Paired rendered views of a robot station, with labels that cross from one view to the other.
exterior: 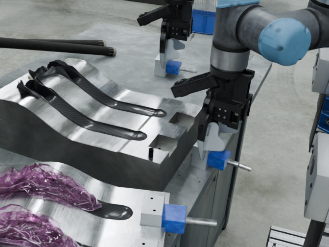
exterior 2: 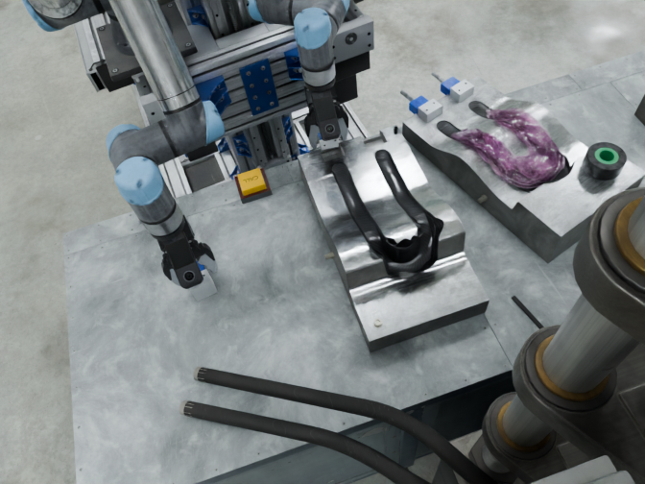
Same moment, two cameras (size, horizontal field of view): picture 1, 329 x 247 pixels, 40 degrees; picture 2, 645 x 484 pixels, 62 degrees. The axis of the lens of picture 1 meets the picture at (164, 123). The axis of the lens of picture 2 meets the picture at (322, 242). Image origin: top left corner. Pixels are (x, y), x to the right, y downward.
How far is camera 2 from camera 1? 1.61 m
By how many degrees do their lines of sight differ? 78
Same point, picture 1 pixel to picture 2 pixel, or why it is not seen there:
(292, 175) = (42, 353)
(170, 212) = (422, 103)
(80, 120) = (403, 201)
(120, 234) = (457, 114)
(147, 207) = (435, 107)
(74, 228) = (483, 123)
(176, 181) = not seen: hidden behind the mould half
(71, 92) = (391, 218)
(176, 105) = (314, 169)
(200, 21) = not seen: outside the picture
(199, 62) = (140, 282)
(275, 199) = not seen: hidden behind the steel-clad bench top
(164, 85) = (233, 265)
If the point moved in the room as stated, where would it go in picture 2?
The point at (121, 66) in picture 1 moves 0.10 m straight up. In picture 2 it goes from (225, 338) to (211, 319)
